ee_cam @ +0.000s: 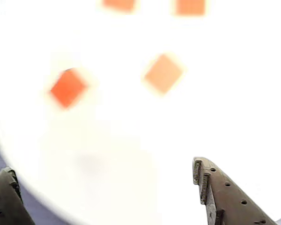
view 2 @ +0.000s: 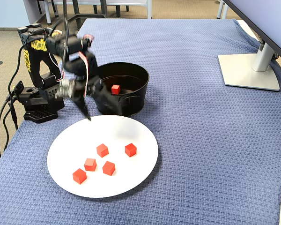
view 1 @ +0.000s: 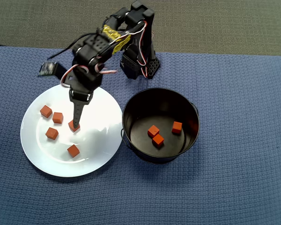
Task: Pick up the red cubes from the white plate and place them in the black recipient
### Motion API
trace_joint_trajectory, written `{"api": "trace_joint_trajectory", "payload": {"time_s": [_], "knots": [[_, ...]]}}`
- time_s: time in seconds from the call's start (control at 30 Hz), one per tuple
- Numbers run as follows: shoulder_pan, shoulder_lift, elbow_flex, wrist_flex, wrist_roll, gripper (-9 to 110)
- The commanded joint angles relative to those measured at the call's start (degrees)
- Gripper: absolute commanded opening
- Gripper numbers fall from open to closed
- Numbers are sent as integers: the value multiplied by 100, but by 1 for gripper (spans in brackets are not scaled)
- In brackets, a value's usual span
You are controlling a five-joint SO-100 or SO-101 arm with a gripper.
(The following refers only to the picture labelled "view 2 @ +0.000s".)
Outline silver monitor stand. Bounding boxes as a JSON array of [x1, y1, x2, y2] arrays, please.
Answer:
[[218, 35, 281, 92]]

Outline black metal bucket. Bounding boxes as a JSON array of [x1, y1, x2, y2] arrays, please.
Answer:
[[93, 61, 150, 117]]

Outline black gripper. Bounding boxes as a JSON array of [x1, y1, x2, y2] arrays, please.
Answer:
[[70, 75, 124, 122]]

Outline white table leg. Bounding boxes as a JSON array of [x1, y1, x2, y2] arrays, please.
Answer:
[[44, 0, 52, 26]]

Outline white table with leg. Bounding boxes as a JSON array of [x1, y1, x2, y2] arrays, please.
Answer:
[[53, 0, 153, 19]]

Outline black camera cable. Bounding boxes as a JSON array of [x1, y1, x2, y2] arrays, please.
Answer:
[[7, 17, 70, 99]]

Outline white metal desk legs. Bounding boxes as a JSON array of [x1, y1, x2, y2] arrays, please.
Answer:
[[216, 0, 230, 19]]

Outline white round plate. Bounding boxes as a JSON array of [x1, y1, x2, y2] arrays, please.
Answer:
[[46, 114, 159, 199]]

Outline computer monitor screen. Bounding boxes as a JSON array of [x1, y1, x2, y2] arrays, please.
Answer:
[[223, 0, 281, 58]]

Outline blue woven table cloth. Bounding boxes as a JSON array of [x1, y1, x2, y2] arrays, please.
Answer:
[[0, 17, 281, 225]]

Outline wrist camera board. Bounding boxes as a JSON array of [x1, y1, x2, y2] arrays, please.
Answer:
[[56, 78, 75, 99]]

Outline black usb cable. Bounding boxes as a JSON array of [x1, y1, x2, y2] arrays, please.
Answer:
[[2, 103, 18, 152]]

